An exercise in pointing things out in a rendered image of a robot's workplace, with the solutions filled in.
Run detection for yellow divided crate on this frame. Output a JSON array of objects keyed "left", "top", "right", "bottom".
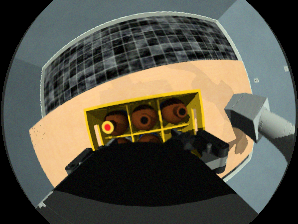
[{"left": 83, "top": 89, "right": 205, "bottom": 151}]

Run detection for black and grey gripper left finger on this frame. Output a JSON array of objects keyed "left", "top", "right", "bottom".
[{"left": 65, "top": 138, "right": 118, "bottom": 174}]

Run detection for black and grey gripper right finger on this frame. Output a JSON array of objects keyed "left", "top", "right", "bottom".
[{"left": 164, "top": 128, "right": 229, "bottom": 174}]

